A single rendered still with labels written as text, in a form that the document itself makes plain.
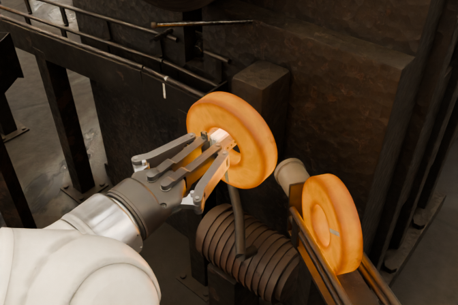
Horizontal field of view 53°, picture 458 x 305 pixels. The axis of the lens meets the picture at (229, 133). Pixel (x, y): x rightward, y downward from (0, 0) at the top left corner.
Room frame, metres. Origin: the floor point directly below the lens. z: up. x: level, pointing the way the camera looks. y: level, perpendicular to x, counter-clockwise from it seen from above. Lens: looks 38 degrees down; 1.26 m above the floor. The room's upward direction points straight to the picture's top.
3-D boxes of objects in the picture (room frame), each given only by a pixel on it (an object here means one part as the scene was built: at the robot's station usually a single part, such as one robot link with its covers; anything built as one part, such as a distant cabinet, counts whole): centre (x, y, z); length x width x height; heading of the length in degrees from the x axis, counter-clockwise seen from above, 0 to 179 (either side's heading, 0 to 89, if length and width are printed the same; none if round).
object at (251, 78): (0.78, -0.07, 0.68); 0.11 x 0.08 x 0.24; 140
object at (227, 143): (0.50, 0.00, 0.84); 0.05 x 0.03 x 0.01; 140
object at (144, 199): (0.41, 0.10, 0.83); 0.09 x 0.08 x 0.07; 140
